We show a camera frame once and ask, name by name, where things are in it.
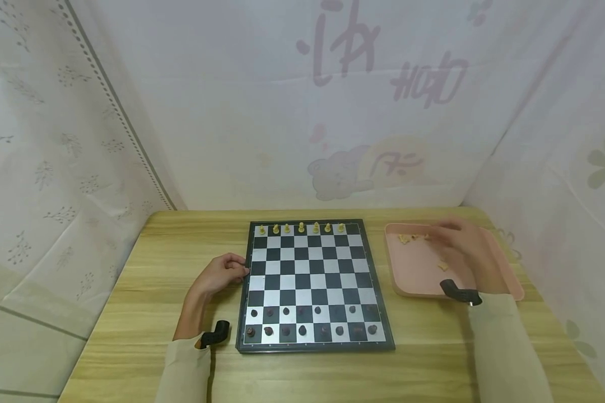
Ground person's right hand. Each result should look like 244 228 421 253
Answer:
427 219 500 282

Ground person's left hand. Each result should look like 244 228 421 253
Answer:
196 253 251 296

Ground person's right forearm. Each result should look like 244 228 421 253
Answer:
463 263 556 403

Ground person's left forearm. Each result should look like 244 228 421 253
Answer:
155 284 224 403

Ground pink plastic tray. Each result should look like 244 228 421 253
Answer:
384 223 525 302

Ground black wrist band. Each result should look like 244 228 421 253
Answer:
439 278 484 307
199 320 231 348

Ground row of yellow chessmen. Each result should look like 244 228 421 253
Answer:
258 222 346 235

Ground black and white chessboard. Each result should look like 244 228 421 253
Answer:
235 219 397 354

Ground rows of black chessmen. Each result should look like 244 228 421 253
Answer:
246 304 379 338

